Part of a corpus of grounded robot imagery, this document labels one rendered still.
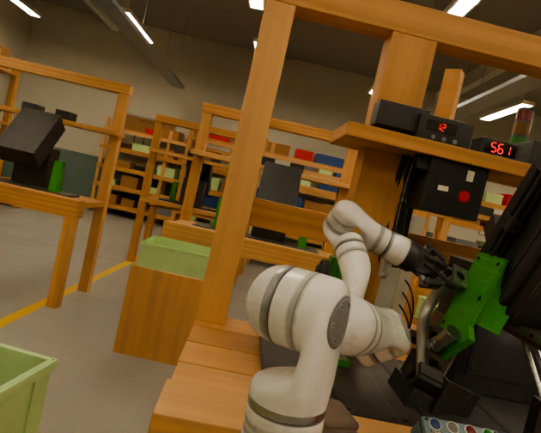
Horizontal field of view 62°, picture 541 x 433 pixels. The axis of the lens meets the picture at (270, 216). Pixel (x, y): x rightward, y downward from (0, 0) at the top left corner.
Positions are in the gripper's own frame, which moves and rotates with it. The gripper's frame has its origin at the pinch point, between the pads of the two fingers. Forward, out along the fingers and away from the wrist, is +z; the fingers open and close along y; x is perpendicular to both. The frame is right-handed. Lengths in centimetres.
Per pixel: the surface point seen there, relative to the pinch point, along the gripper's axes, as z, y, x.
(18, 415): -69, -65, 4
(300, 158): -3, 546, 429
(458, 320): 3.0, -10.7, 0.8
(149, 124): -348, 725, 700
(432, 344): -0.4, -16.8, 5.6
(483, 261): 3.0, 2.1, -7.8
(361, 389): -9.6, -28.2, 18.3
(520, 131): 11, 56, -16
